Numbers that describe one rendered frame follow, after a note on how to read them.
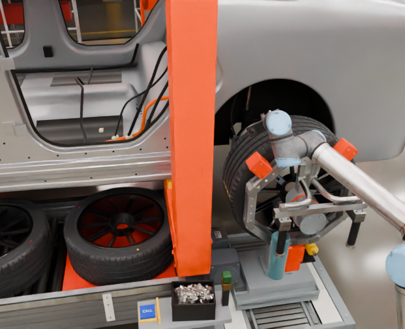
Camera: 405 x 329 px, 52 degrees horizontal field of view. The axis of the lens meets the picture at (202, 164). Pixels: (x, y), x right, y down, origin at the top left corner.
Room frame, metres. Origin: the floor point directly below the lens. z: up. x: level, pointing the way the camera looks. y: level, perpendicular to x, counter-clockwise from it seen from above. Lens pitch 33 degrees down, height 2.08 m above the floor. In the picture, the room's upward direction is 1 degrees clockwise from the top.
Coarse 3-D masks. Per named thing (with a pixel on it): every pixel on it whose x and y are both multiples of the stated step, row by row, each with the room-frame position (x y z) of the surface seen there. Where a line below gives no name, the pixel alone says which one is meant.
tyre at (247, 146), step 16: (304, 128) 1.73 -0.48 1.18; (320, 128) 1.78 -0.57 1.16; (240, 144) 1.77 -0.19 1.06; (256, 144) 1.69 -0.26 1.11; (240, 160) 1.67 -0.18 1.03; (272, 160) 1.63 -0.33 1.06; (352, 160) 1.70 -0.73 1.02; (224, 176) 1.75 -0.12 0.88; (240, 176) 1.60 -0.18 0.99; (224, 192) 1.76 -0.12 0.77; (240, 192) 1.60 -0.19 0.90; (240, 208) 1.60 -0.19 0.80; (240, 224) 1.60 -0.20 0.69
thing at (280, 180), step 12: (276, 180) 1.65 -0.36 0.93; (288, 180) 1.67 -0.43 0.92; (324, 180) 1.84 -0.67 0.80; (264, 192) 1.64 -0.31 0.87; (276, 192) 1.65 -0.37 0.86; (312, 192) 1.69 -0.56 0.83; (336, 192) 1.71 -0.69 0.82; (264, 204) 1.64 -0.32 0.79; (276, 204) 1.86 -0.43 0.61; (264, 216) 1.72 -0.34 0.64; (276, 228) 1.64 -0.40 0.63
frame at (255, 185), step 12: (276, 168) 1.54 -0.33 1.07; (252, 180) 1.57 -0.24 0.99; (264, 180) 1.53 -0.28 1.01; (252, 192) 1.52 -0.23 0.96; (348, 192) 1.61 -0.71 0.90; (252, 204) 1.52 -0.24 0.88; (252, 216) 1.52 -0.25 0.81; (336, 216) 1.62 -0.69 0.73; (348, 216) 1.62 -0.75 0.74; (252, 228) 1.52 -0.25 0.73; (264, 228) 1.58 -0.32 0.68; (324, 228) 1.59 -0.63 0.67; (264, 240) 1.54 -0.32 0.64; (300, 240) 1.57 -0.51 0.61; (312, 240) 1.58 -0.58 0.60
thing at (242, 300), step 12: (240, 276) 1.75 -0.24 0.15; (240, 288) 1.63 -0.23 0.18; (300, 288) 1.66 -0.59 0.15; (312, 288) 1.66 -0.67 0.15; (240, 300) 1.57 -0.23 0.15; (252, 300) 1.55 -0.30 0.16; (264, 300) 1.57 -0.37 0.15; (276, 300) 1.58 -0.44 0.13; (288, 300) 1.59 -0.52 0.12; (300, 300) 1.61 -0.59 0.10
